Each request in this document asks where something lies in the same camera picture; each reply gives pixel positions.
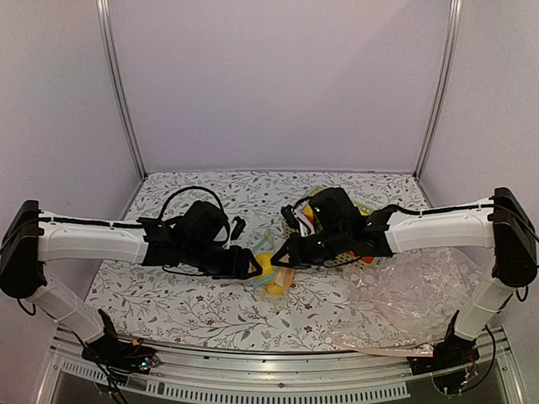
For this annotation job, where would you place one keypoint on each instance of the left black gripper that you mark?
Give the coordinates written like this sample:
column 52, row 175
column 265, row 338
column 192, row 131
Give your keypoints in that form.
column 237, row 267

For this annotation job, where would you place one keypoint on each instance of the clear zip top bag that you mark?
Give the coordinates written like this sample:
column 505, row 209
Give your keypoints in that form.
column 267, row 244

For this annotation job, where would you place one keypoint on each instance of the right aluminium frame post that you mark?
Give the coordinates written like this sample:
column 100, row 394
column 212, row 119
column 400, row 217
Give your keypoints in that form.
column 444, row 76

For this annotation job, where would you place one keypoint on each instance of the left aluminium frame post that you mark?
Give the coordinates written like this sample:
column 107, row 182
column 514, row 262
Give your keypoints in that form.
column 113, row 63

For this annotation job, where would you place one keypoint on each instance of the yellow lemon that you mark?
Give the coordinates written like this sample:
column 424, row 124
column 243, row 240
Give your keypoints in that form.
column 268, row 269

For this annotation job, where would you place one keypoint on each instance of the yellow mango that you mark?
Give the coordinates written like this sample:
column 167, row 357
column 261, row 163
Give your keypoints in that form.
column 278, row 286

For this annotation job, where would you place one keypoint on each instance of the crumpled clear plastic sheet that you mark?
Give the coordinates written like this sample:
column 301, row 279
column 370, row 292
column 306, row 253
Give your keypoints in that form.
column 401, row 306

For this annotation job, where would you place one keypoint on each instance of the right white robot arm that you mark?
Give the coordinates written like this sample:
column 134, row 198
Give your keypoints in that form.
column 497, row 222

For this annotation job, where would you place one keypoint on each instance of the aluminium frame post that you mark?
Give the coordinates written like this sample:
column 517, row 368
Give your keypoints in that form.
column 113, row 63
column 444, row 76

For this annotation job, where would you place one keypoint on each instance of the front aluminium rail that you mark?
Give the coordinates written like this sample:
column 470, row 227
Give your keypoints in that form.
column 189, row 374

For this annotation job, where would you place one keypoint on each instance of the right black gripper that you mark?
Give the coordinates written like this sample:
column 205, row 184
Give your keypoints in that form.
column 297, row 258

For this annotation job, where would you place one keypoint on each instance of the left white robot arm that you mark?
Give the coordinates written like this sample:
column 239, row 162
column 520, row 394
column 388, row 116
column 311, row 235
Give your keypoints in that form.
column 200, row 238

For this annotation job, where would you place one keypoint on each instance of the floral table cloth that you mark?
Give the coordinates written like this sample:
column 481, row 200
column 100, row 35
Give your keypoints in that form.
column 179, row 307

